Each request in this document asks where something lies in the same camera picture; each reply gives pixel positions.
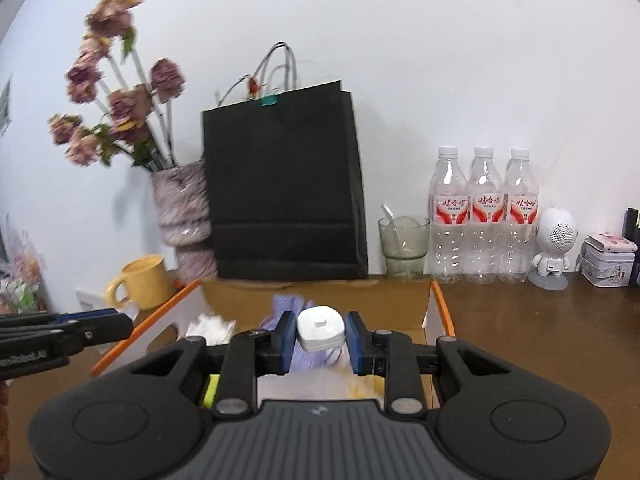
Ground yellow plush toy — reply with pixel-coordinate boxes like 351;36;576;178
333;368;385;405

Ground crumpled white tissue in box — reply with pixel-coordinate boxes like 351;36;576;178
184;313;236;346

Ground colourful snack packets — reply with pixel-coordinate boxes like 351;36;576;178
1;216;48;315

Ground green yellow ball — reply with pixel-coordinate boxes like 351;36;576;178
201;374;219;410

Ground orange cardboard box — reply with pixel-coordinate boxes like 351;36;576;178
91;278;456;401

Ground white card on table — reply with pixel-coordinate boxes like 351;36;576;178
75;289;138;320

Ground clear spoon in glass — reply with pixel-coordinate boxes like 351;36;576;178
381;203;413;260

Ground green glass tumbler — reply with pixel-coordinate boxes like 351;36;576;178
378;216;430;280

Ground yellow ceramic mug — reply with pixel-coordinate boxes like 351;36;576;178
104;255;176;310

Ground left water bottle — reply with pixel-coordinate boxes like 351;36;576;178
428;146;470;284

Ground water bottle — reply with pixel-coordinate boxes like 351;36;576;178
464;146;504;285
428;146;470;284
498;148;539;284

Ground purple textured vase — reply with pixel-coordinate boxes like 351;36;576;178
151;160;217;283

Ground black paper bag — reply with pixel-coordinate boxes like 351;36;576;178
200;41;370;282

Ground middle water bottle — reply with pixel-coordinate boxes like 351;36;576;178
464;146;504;285

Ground right water bottle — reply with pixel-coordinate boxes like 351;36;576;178
498;148;539;284

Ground white robot figurine speaker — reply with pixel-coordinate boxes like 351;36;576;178
527;208;578;292

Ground small tin box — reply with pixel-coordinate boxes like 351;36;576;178
578;233;638;288

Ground dried pink roses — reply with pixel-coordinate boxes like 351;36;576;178
48;0;186;172

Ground teal binder clip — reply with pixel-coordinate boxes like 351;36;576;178
260;93;278;107

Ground purple drawstring pouch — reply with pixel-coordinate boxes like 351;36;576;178
260;294;346;373

